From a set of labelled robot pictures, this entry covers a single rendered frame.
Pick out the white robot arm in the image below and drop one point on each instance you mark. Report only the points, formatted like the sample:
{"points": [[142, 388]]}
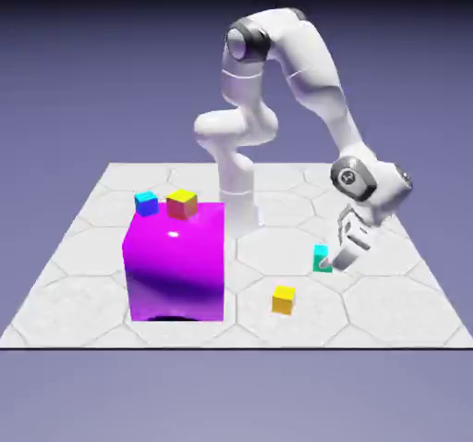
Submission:
{"points": [[317, 79]]}

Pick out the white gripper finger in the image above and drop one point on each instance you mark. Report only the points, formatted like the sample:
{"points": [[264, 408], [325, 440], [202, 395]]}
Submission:
{"points": [[325, 263]]}

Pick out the small red yellow-topped cube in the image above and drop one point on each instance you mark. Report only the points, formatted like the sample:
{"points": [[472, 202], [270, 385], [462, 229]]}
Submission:
{"points": [[181, 205]]}

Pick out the small teal cube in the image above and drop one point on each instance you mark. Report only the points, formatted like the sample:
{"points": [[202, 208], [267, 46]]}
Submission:
{"points": [[320, 255]]}

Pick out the small blue cube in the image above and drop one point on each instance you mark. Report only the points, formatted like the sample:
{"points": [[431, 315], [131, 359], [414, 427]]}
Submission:
{"points": [[146, 203]]}

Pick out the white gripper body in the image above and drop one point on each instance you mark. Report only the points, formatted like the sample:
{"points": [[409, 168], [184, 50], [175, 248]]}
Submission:
{"points": [[351, 244]]}

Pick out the small yellow cube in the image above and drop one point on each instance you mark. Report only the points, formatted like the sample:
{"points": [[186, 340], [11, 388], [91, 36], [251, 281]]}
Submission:
{"points": [[283, 299]]}

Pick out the large magenta box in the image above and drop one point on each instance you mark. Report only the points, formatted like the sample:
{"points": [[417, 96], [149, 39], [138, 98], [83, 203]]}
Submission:
{"points": [[175, 260]]}

